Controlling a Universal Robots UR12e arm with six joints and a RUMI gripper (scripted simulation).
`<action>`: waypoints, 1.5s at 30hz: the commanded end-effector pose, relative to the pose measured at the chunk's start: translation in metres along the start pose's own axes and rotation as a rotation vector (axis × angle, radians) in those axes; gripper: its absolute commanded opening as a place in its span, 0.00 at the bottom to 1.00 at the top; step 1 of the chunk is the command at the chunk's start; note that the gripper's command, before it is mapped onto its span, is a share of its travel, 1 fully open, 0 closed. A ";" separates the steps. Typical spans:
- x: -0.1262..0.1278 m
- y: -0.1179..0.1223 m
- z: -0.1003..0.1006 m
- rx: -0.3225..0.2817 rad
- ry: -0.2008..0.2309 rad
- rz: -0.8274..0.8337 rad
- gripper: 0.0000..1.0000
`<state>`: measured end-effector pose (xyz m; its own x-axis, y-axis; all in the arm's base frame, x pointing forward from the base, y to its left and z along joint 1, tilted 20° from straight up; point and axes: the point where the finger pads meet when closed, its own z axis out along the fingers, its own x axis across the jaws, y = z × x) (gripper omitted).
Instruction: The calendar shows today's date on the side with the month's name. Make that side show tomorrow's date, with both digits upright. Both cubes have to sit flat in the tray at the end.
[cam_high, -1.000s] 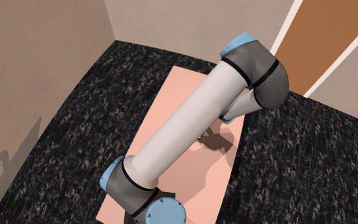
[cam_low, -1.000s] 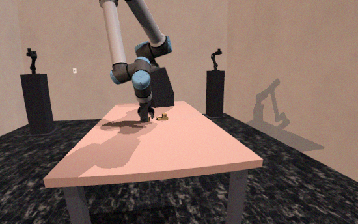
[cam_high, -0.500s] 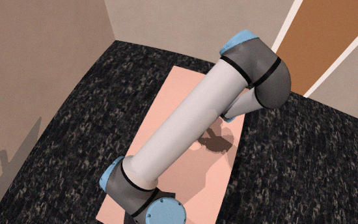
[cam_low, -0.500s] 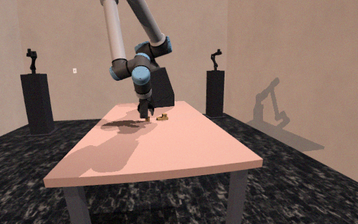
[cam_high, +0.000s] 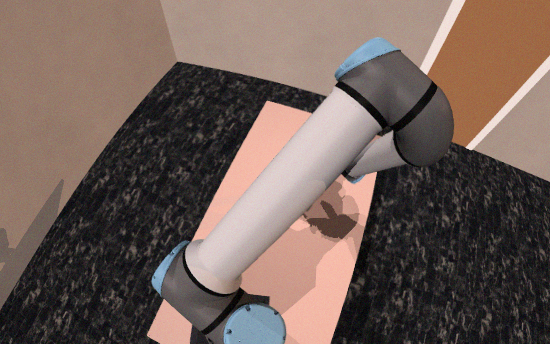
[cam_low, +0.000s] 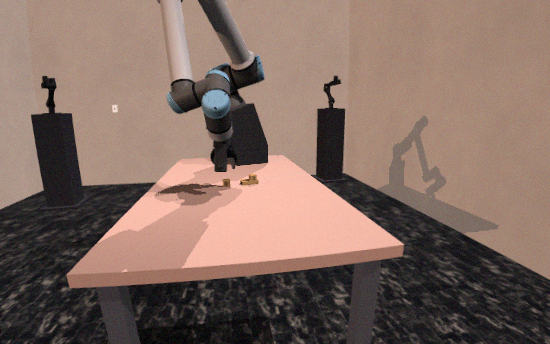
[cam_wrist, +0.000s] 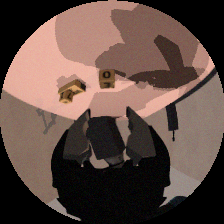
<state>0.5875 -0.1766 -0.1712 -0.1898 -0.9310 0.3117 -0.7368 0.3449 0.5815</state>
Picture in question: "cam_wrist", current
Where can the tan open tray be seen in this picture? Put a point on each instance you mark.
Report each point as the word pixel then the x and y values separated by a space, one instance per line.
pixel 74 87

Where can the tan cube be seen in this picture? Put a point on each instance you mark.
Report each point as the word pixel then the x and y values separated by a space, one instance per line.
pixel 106 79
pixel 66 97

